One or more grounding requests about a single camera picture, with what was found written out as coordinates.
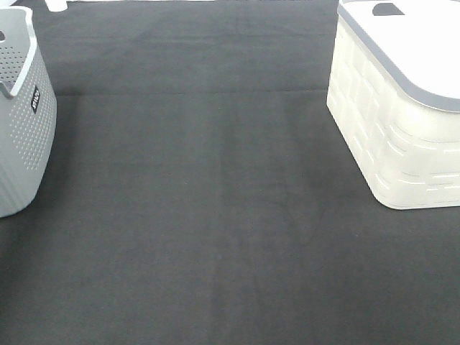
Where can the black table cloth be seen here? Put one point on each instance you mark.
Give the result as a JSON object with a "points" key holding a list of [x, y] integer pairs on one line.
{"points": [[199, 192]]}

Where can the cream lidded storage box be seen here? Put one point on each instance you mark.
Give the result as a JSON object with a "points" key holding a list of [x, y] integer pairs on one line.
{"points": [[394, 95]]}

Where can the grey perforated laundry basket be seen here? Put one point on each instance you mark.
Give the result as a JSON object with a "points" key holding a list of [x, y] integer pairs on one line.
{"points": [[28, 111]]}

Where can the white object at table edge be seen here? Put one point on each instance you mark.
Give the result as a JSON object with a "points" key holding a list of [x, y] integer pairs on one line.
{"points": [[56, 5]]}

